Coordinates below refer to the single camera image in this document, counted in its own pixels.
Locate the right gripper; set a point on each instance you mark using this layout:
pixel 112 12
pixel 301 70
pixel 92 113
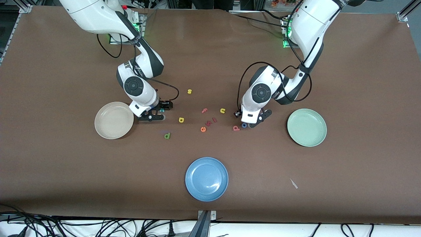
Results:
pixel 163 106

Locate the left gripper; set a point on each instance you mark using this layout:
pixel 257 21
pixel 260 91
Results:
pixel 237 114

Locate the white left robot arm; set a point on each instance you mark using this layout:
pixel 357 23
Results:
pixel 309 23

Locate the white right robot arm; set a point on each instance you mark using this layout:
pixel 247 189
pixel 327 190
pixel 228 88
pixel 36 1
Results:
pixel 95 16

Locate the beige brown plate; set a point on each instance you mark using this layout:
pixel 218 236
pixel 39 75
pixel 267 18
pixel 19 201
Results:
pixel 111 120

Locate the light green plate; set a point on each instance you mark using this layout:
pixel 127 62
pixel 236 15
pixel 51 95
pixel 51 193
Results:
pixel 307 127

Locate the white paper scrap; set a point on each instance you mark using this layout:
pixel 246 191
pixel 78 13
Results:
pixel 293 183

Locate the blue plate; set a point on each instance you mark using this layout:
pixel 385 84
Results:
pixel 206 179

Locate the orange artificial plant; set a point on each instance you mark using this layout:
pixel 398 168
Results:
pixel 283 2

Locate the black power plug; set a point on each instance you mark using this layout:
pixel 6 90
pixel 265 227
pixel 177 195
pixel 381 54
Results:
pixel 171 230

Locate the grey metal post bracket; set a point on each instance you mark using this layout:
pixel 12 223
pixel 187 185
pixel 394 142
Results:
pixel 213 215

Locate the black aluminium frame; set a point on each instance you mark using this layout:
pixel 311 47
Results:
pixel 258 4

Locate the aluminium frame profile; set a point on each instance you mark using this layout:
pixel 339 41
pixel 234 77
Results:
pixel 24 8
pixel 403 16

